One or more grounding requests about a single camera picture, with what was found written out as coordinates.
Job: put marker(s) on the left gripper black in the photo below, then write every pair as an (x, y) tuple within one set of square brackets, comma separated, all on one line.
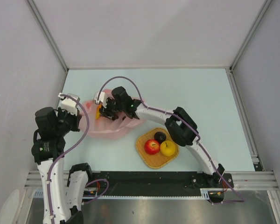
[(76, 118)]

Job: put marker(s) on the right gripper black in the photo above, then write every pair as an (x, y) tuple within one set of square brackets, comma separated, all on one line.
[(106, 112)]

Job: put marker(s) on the pink plastic bag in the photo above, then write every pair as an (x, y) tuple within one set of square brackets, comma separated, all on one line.
[(105, 128)]

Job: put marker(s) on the dark fake mangosteen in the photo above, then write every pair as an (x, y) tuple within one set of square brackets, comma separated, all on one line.
[(160, 137)]

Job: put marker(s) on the red fake apple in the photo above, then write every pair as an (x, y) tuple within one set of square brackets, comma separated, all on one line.
[(152, 147)]

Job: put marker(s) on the woven bamboo tray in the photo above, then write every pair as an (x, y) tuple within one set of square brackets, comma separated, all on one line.
[(156, 154)]

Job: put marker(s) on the yellow fake apple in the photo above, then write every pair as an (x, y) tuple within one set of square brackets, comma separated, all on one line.
[(167, 148)]

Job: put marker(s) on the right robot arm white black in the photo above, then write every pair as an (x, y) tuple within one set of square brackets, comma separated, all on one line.
[(180, 126)]

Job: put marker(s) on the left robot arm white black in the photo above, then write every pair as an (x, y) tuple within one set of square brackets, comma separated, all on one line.
[(62, 199)]

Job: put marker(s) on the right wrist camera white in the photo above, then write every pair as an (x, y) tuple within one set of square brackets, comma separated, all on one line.
[(101, 98)]

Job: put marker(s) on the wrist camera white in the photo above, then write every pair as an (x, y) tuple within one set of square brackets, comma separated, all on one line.
[(101, 98), (68, 104)]

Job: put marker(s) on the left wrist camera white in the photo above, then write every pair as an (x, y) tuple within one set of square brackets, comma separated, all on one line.
[(68, 104)]

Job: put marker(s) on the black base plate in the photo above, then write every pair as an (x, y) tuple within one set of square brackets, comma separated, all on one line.
[(138, 183)]

